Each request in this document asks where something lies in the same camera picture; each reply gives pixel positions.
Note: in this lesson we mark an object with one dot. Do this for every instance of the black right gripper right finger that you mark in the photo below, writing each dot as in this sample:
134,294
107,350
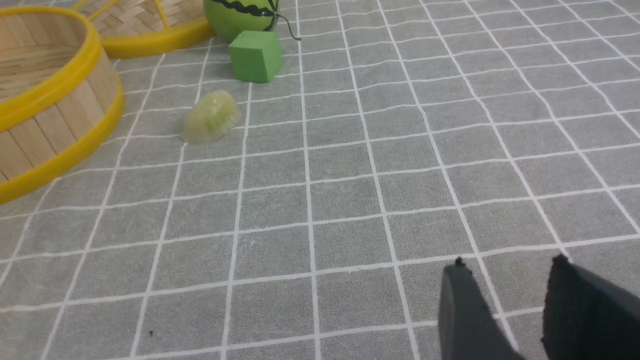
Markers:
587,317

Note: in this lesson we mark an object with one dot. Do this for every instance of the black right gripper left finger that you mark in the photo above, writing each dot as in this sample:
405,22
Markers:
466,327

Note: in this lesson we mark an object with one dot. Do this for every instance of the pale green dumpling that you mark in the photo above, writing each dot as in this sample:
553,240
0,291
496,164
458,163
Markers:
211,118

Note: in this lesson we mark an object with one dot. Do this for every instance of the yellow rimmed woven steamer lid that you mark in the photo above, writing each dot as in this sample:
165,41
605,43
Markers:
133,29

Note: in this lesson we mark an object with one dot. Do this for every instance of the yellow rimmed bamboo steamer tray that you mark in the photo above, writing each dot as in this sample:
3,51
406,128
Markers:
60,95

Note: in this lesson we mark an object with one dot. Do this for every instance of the grey checked tablecloth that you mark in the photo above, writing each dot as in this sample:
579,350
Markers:
397,136

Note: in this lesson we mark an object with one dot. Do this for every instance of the green foam cube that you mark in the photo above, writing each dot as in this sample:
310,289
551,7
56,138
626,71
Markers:
256,56

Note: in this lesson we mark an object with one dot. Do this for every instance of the green toy watermelon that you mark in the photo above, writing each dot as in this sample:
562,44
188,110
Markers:
229,18

